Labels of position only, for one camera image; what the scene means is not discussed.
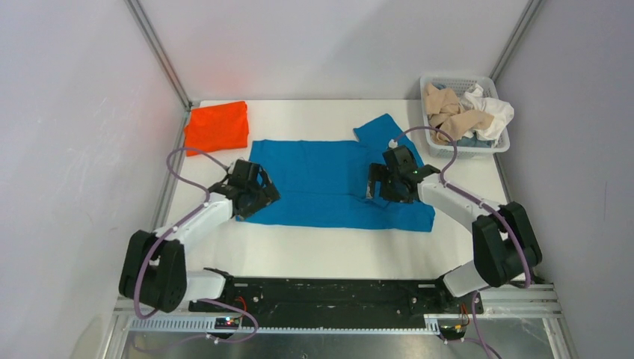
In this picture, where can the left controller board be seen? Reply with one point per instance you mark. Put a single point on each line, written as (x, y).
(226, 323)

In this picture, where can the white plastic laundry basket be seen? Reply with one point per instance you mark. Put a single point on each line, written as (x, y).
(460, 84)

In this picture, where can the light blue t shirt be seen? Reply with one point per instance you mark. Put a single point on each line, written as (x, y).
(470, 139)

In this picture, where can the controller board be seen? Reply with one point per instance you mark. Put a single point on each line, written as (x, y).
(226, 323)
(451, 333)

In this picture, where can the left aluminium frame post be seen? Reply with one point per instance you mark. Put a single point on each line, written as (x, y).
(154, 42)

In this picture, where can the right controller board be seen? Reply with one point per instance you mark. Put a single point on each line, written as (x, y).
(451, 333)

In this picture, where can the aluminium frame post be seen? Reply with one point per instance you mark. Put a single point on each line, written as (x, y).
(154, 42)
(527, 18)

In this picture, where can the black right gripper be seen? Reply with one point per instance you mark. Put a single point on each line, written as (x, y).
(395, 197)

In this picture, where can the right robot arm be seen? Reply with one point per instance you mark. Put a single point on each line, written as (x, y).
(504, 242)

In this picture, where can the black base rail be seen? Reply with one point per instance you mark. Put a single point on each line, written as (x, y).
(341, 304)

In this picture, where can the folded orange t shirt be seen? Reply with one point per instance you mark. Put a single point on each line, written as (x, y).
(218, 127)

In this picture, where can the right aluminium frame post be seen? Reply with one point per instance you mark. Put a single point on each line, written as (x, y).
(527, 18)

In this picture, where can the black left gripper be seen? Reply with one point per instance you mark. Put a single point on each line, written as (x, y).
(267, 194)

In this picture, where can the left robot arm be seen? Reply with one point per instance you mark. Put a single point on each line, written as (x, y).
(155, 274)

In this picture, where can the beige t shirt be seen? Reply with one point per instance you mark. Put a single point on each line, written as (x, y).
(447, 114)

